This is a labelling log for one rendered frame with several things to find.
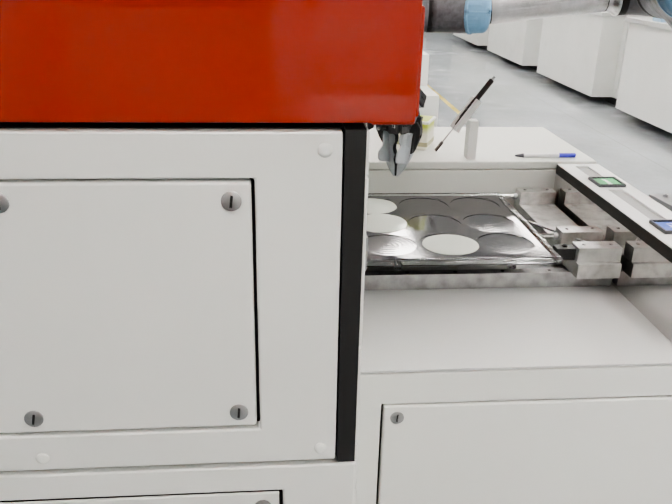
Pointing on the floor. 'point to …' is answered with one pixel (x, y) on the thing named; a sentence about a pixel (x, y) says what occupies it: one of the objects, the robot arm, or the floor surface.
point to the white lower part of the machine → (187, 484)
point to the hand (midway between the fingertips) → (397, 168)
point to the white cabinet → (516, 436)
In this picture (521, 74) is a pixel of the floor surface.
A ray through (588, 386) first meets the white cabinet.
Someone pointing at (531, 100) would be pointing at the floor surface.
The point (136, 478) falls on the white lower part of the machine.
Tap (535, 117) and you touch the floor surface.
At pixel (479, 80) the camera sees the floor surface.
